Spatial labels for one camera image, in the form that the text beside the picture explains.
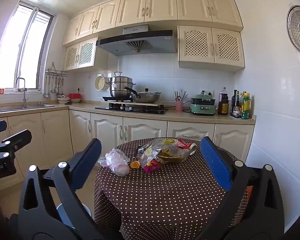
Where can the steel wall utensil rack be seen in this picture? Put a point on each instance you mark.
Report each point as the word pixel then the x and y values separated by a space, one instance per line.
pixel 56 72

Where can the small lattice door cabinet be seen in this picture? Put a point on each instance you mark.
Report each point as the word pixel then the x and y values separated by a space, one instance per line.
pixel 85 53

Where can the grey range hood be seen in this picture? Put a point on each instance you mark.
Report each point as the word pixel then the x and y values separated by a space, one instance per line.
pixel 140 42

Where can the orange plastic bag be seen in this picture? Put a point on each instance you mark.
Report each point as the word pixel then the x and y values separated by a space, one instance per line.
pixel 250 192

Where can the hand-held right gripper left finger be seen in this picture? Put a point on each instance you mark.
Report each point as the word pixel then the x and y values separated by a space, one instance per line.
pixel 87 160

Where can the brown polka dot tablecloth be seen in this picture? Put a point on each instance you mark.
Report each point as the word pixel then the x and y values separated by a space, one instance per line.
pixel 165 200

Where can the large lattice door cabinet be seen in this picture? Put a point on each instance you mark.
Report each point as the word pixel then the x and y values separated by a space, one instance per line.
pixel 210 46

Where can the red plastic container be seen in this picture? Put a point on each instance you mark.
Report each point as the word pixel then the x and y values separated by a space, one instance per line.
pixel 75 96

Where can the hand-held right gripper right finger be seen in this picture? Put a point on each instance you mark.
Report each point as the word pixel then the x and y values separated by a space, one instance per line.
pixel 215 160

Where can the clear plastic bag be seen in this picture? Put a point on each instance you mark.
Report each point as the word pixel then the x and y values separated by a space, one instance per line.
pixel 115 162

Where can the black gas stove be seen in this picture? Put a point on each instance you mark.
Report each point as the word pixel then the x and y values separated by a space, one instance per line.
pixel 130 109

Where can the yellow wrapper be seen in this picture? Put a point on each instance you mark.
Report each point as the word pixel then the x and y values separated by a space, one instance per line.
pixel 168 141

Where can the large soy sauce bottle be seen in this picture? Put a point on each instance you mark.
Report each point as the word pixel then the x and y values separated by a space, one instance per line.
pixel 223 105

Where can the cream upper wall cabinets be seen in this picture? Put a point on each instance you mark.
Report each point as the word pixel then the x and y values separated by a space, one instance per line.
pixel 160 5

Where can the steel wok with lid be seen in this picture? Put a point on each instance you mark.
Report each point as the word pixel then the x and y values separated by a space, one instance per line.
pixel 147 97

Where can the cream base cabinets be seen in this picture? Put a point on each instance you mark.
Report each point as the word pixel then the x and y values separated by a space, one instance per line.
pixel 107 130

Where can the clear wrapper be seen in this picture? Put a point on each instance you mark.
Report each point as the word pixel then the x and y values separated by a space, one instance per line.
pixel 152 150

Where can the hanging steel spoon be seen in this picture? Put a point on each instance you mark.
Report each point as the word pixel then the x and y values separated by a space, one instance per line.
pixel 56 88

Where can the green electric cooker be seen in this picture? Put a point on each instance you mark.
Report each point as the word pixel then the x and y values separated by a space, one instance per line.
pixel 202 107

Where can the hanging steel ladle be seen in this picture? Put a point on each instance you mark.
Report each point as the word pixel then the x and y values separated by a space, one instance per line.
pixel 46 95

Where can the orange peel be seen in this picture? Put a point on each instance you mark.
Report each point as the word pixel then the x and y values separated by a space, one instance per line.
pixel 134 164

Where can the hanging steel skimmer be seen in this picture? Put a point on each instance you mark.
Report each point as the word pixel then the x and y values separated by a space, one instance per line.
pixel 61 90

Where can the steel kitchen sink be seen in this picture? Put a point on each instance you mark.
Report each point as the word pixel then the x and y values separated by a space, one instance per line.
pixel 27 107

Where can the dark snack wrapper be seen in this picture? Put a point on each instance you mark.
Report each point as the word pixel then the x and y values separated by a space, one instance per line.
pixel 172 158

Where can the cream perforated round tray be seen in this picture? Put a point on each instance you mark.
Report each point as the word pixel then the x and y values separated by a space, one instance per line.
pixel 100 83

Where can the blue and white bin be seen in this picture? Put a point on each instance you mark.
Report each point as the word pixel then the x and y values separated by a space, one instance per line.
pixel 84 209

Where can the slim dark glass bottle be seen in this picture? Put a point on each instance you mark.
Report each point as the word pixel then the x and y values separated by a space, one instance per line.
pixel 233 105

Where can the green bottle yellow cap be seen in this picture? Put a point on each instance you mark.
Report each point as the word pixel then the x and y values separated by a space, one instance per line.
pixel 245 108

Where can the dark bottle with label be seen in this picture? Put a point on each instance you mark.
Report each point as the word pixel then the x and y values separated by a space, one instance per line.
pixel 237 108

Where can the pink utensil holder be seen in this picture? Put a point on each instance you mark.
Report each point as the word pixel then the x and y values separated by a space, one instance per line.
pixel 178 106

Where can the red drink can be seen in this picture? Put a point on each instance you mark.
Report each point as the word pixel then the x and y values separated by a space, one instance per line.
pixel 187 147

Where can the steel steamer pot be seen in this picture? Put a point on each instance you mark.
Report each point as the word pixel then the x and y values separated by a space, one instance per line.
pixel 120 87

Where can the pink snack wrapper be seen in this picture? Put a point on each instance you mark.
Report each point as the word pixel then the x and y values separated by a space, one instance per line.
pixel 151 167

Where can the double wall socket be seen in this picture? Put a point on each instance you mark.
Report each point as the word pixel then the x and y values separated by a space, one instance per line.
pixel 207 92

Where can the steel sink faucet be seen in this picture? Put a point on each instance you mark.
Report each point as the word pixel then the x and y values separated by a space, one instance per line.
pixel 24 97

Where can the sliding kitchen window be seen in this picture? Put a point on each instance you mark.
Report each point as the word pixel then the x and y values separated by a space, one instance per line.
pixel 27 50

